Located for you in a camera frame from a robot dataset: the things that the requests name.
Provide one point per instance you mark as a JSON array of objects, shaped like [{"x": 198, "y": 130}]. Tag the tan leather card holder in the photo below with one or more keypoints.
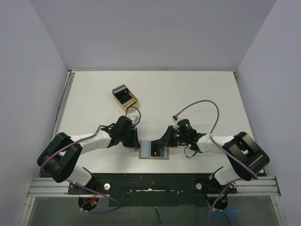
[{"x": 145, "y": 151}]

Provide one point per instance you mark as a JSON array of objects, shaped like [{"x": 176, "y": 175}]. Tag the stack of grey cards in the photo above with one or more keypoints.
[{"x": 120, "y": 91}]

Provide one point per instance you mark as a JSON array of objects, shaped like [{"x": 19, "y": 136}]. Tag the aluminium frame rail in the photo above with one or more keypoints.
[{"x": 63, "y": 102}]

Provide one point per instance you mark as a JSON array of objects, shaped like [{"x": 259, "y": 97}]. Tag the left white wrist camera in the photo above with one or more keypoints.
[{"x": 134, "y": 119}]

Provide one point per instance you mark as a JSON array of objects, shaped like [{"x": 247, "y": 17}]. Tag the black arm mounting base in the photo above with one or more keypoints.
[{"x": 156, "y": 190}]

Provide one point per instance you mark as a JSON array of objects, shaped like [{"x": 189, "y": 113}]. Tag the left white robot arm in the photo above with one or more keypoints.
[{"x": 60, "y": 157}]

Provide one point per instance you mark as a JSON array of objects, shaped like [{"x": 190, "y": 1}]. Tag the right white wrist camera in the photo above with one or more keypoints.
[{"x": 175, "y": 119}]

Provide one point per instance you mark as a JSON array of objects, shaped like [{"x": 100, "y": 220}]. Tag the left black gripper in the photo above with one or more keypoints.
[{"x": 134, "y": 142}]

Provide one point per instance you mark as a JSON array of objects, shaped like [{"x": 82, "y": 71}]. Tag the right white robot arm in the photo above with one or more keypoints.
[{"x": 246, "y": 157}]

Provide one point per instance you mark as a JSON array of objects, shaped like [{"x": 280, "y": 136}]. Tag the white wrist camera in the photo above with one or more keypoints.
[
  {"x": 175, "y": 119},
  {"x": 134, "y": 119}
]

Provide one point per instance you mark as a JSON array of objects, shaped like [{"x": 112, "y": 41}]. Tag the yellow card tray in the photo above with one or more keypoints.
[{"x": 128, "y": 102}]

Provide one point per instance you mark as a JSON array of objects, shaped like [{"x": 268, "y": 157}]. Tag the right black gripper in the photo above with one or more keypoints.
[{"x": 169, "y": 136}]

